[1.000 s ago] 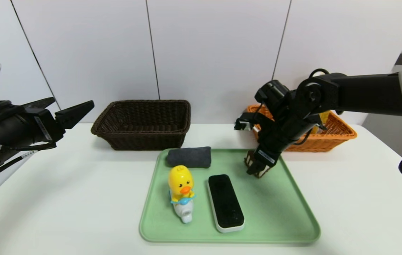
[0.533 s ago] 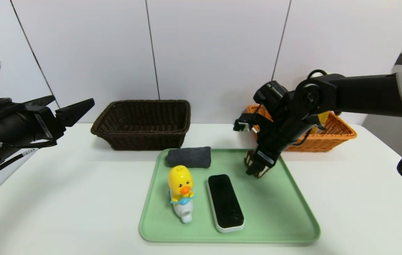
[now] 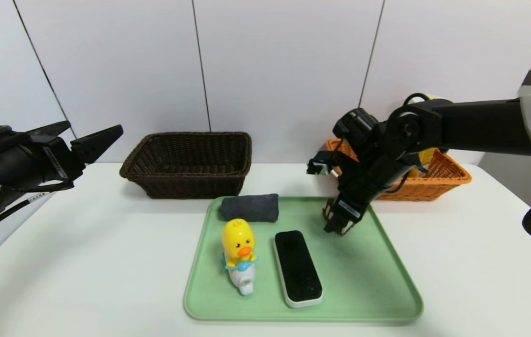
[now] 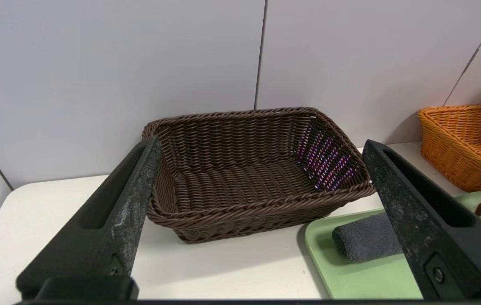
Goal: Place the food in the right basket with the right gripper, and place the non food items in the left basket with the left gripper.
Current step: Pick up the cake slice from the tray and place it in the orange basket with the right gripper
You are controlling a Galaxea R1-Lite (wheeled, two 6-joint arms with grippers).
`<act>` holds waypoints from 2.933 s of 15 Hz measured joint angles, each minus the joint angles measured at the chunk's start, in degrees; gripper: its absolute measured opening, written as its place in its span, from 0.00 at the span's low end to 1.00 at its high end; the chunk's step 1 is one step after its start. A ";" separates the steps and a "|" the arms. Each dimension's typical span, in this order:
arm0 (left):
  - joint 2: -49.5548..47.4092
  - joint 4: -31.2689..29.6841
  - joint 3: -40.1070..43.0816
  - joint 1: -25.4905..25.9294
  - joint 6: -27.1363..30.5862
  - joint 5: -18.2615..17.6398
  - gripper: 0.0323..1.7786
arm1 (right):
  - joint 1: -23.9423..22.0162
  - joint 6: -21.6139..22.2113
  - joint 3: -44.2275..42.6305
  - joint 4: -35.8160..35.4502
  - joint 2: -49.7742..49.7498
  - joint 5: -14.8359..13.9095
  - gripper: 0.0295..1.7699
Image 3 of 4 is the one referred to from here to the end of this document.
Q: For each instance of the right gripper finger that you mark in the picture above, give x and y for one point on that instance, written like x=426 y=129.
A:
x=349 y=224
x=332 y=225

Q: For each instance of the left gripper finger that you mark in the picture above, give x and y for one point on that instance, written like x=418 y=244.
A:
x=97 y=142
x=50 y=129

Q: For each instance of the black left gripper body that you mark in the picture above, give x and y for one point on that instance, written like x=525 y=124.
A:
x=57 y=160

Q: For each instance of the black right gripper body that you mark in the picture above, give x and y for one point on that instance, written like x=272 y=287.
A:
x=349 y=209

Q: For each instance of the chocolate blueberry cake slice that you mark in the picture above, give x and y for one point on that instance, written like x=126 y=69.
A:
x=328 y=210

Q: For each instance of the black whiteboard eraser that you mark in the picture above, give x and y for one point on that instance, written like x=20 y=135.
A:
x=297 y=267

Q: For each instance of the yellow potato chips box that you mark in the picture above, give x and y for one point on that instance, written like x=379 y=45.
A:
x=426 y=157

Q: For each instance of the yellow duck toy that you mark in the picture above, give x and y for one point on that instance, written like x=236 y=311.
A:
x=238 y=238

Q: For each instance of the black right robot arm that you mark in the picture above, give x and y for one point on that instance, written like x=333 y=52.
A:
x=471 y=124

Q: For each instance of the orange wicker basket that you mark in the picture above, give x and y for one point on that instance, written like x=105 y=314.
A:
x=438 y=185

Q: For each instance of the dark brown wicker basket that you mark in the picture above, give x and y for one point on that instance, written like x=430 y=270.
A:
x=185 y=187

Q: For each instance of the light green plastic tray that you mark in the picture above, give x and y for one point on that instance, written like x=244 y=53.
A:
x=363 y=281

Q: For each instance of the dark grey rolled towel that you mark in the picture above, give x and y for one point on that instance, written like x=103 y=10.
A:
x=249 y=208

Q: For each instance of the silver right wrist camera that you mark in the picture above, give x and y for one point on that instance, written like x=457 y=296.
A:
x=321 y=164

